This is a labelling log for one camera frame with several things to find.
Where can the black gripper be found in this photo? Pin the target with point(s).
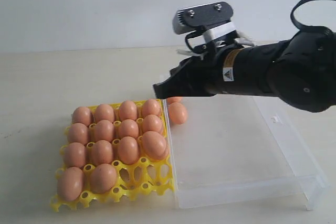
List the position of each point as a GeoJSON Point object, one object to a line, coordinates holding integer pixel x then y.
{"type": "Point", "coordinates": [196, 77]}

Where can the brown egg fourteen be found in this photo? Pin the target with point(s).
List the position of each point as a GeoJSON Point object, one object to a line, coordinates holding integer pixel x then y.
{"type": "Point", "coordinates": [177, 113]}

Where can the brown egg four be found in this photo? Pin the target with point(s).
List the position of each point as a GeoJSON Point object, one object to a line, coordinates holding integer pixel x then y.
{"type": "Point", "coordinates": [151, 106]}

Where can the brown egg three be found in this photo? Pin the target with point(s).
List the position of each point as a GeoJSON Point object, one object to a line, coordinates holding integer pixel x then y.
{"type": "Point", "coordinates": [128, 110]}

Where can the brown egg seven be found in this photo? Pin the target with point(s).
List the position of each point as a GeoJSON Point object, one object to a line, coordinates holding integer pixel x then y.
{"type": "Point", "coordinates": [128, 127]}

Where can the brown egg fifteen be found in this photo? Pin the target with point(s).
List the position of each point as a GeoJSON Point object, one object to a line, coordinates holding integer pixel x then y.
{"type": "Point", "coordinates": [154, 145]}

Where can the brown egg two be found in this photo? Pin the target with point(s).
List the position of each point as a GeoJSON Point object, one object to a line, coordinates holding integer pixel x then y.
{"type": "Point", "coordinates": [104, 112]}

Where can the brown egg nine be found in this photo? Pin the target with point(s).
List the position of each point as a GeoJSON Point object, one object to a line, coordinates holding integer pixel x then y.
{"type": "Point", "coordinates": [128, 150]}

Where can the brown egg six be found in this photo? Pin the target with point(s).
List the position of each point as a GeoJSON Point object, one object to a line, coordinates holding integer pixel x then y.
{"type": "Point", "coordinates": [104, 130]}

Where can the brown egg one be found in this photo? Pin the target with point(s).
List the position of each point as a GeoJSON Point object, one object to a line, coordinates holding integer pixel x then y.
{"type": "Point", "coordinates": [82, 115]}

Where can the brown egg five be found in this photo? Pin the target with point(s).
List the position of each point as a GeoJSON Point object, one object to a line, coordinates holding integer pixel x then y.
{"type": "Point", "coordinates": [78, 133]}

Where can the brown egg eleven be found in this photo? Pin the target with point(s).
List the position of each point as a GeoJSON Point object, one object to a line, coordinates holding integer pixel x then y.
{"type": "Point", "coordinates": [102, 153]}

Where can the brown egg thirteen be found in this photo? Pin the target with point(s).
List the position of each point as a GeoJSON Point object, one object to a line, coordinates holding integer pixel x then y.
{"type": "Point", "coordinates": [103, 178]}

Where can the brown egg ten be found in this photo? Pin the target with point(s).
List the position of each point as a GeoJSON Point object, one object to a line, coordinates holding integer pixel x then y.
{"type": "Point", "coordinates": [75, 155]}

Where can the brown egg twelve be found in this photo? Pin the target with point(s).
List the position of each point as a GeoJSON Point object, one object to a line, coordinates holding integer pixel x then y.
{"type": "Point", "coordinates": [70, 184]}

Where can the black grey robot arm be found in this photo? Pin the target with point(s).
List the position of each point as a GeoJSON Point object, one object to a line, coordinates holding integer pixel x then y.
{"type": "Point", "coordinates": [300, 71]}

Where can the clear plastic container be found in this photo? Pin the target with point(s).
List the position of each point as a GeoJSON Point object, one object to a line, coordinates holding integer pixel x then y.
{"type": "Point", "coordinates": [238, 148]}

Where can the yellow plastic egg tray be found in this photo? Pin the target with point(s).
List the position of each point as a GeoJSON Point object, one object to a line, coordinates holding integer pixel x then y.
{"type": "Point", "coordinates": [143, 177]}

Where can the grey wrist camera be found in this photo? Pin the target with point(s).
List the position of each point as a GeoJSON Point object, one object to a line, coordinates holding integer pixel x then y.
{"type": "Point", "coordinates": [193, 18]}

